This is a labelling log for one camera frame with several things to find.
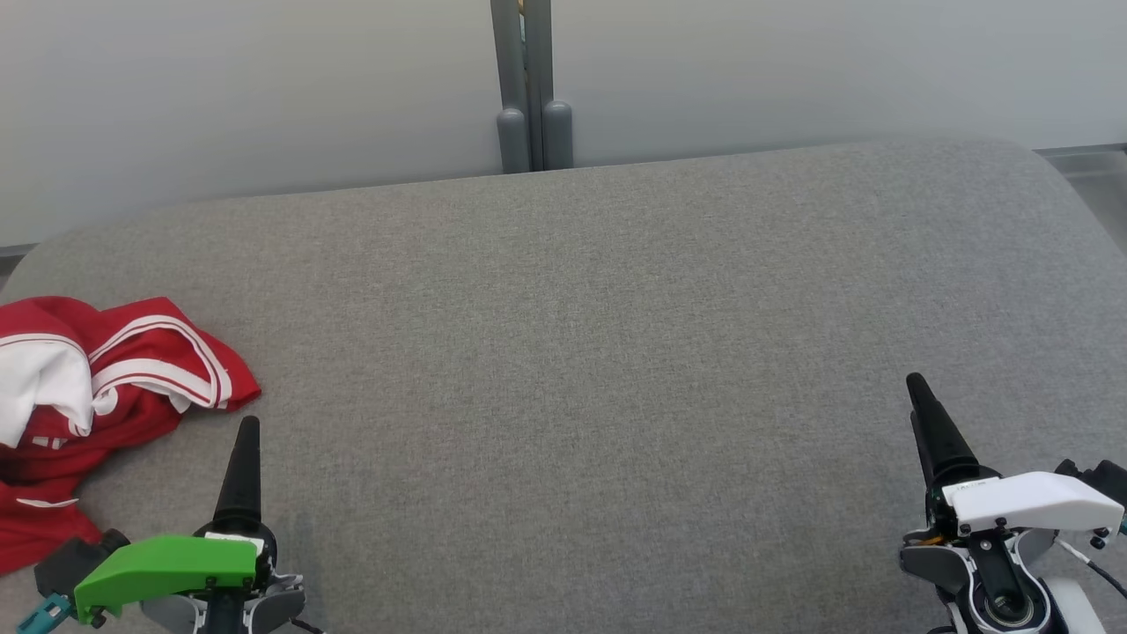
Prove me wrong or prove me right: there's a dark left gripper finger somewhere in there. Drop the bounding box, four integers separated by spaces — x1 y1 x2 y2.
239 417 263 525
215 417 251 525

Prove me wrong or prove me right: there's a red Bulls basketball jersey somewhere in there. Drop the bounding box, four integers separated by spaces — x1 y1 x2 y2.
0 297 261 481

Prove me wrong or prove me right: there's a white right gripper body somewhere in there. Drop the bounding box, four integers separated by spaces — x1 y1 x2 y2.
926 467 1125 536

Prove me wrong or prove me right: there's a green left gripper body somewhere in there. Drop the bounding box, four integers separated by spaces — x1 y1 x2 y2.
75 520 278 624

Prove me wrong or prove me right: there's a grey fabric sofa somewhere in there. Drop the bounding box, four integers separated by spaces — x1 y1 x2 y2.
0 136 1127 634

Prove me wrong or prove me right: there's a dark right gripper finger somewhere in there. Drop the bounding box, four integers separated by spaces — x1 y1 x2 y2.
907 373 980 487
911 414 934 487

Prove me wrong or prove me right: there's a grey partition post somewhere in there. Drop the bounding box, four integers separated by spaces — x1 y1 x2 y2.
490 0 575 174

